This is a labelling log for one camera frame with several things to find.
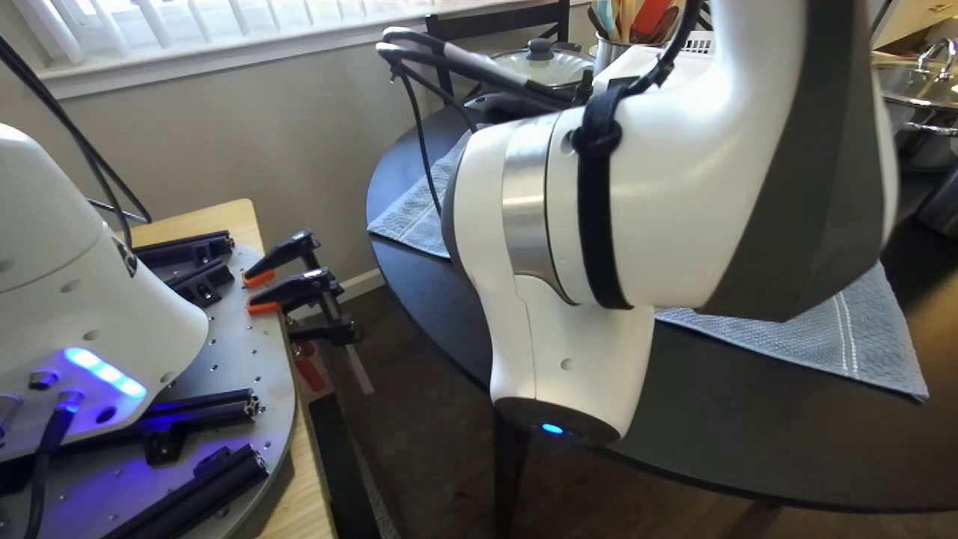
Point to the red spatula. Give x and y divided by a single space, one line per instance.
651 20

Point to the stainless steel pot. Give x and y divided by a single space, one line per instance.
928 138

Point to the white window blinds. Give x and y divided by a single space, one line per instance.
150 20

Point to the white window sill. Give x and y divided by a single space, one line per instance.
198 57

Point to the metal utensil holder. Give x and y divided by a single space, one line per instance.
608 51

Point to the black aluminium extrusion bar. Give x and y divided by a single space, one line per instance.
198 496
198 407

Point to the black extrusion bracket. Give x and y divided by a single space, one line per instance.
189 256

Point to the black orange bar clamp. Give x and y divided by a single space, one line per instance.
308 289
289 250

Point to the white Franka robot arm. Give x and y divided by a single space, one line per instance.
698 199

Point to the grey robot mounting plate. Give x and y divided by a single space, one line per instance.
240 369

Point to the blue grey towel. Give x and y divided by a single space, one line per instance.
858 339

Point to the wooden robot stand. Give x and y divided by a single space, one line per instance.
198 220

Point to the teal spatula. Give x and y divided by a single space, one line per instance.
599 21

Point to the wooden spoon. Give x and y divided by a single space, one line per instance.
624 20

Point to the dark frying pan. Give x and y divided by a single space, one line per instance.
497 107

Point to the glass pot lid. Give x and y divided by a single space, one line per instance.
922 78

